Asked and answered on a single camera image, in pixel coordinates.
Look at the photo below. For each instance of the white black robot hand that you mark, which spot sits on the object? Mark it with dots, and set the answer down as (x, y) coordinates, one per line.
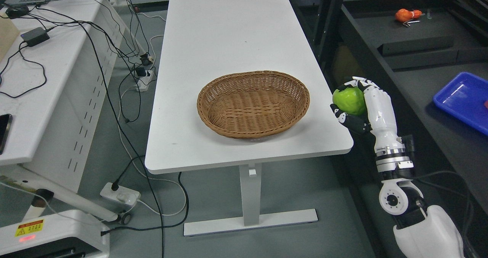
(378, 104)

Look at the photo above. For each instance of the green apple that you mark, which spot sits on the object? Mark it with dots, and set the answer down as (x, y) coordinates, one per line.
(350, 100)

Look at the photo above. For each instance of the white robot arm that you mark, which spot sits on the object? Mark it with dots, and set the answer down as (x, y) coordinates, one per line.
(421, 230)

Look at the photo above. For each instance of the black shelf upright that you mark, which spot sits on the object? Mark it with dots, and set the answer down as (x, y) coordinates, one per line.
(324, 30)

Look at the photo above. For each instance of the blue plastic tray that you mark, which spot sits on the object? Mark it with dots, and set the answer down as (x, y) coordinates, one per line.
(465, 98)

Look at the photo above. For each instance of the orange toy gourd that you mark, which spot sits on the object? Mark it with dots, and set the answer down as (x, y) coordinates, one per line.
(404, 15)

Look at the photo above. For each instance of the brown wicker basket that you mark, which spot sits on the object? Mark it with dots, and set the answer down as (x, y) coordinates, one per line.
(251, 105)

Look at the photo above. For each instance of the white power strip far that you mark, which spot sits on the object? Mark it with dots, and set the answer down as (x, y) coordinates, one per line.
(143, 78)

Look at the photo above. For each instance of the white power strip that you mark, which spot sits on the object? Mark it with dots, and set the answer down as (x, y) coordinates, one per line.
(143, 78)
(122, 195)

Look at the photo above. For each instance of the white power strip near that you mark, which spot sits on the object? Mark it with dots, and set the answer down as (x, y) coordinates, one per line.
(122, 195)

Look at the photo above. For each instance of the white side desk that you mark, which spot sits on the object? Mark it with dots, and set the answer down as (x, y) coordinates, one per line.
(55, 92)

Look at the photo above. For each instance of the white machine with warning label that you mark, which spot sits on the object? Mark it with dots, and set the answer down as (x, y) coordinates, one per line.
(69, 234)

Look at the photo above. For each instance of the black power adapter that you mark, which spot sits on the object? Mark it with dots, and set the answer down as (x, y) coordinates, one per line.
(35, 36)

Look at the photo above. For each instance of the black smartphone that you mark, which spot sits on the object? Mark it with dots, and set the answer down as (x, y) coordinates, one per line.
(5, 123)

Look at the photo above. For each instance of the black computer mouse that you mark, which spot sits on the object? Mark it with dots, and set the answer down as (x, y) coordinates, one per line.
(14, 12)

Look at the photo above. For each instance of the white table leg frame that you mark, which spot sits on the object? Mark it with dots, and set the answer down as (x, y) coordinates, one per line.
(250, 177)

